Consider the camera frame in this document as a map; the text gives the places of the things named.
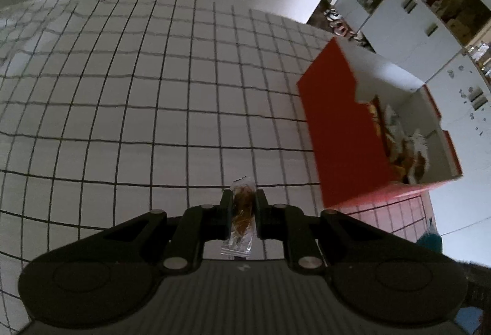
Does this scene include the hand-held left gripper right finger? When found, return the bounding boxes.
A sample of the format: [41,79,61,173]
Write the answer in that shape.
[255,189,389,276]

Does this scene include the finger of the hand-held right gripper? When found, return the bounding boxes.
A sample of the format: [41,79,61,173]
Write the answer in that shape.
[456,262,491,335]

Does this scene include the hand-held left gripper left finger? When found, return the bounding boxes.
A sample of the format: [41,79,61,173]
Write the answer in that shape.
[99,189,234,276]

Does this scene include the small clear brown snack packet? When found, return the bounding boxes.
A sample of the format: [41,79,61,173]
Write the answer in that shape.
[220,176,257,262]

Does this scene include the red cardboard box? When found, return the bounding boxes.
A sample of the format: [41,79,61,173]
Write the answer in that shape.
[297,37,464,209]

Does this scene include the pile of snack packets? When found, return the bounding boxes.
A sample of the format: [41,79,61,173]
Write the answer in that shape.
[367,96,433,186]

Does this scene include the teal object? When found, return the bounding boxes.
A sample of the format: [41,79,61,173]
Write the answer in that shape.
[416,218,444,253]

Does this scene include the white grid tablecloth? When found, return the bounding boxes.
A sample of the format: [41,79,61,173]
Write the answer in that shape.
[0,0,438,335]

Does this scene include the row of shoes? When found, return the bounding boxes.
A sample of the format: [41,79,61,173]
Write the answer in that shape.
[324,7,365,42]

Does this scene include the tall white cabinet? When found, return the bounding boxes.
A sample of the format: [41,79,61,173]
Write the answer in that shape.
[333,0,491,79]

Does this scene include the row of clear jars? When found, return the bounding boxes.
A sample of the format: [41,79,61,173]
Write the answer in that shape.
[466,41,491,79]

